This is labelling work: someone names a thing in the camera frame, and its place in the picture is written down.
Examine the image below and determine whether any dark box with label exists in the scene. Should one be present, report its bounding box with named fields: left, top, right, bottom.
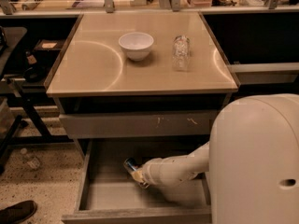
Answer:
left=35, top=39, right=64, bottom=51

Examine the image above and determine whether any plastic bottle on floor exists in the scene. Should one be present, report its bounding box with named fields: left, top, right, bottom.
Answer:
left=21, top=147, right=41, bottom=170

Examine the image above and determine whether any black round object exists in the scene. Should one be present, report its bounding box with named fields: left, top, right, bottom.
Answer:
left=23, top=66, right=46, bottom=82

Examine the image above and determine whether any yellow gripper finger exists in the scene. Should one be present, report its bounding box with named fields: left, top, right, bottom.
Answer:
left=131, top=169, right=144, bottom=183

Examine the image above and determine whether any open middle drawer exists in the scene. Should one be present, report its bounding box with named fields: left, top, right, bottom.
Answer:
left=62, top=137, right=211, bottom=224

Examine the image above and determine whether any closed top drawer front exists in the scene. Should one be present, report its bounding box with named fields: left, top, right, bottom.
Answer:
left=59, top=110, right=218, bottom=139

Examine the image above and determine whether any dark shoe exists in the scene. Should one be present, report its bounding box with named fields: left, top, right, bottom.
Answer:
left=0, top=201, right=37, bottom=224

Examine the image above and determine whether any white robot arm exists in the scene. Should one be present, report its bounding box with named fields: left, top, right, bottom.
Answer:
left=133, top=94, right=299, bottom=224

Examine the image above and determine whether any blue silver redbull can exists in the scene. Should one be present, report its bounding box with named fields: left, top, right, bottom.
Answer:
left=122, top=157, right=150, bottom=189

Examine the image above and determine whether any black side table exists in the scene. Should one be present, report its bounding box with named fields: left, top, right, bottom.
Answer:
left=0, top=27, right=71, bottom=174

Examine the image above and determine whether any white ceramic bowl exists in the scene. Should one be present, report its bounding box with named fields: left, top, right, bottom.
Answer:
left=119, top=32, right=154, bottom=61

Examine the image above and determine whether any grey drawer cabinet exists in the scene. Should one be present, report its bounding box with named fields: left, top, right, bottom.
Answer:
left=43, top=11, right=241, bottom=224

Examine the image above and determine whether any grey bench right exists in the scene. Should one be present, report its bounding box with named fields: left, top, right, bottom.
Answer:
left=229, top=63, right=299, bottom=95

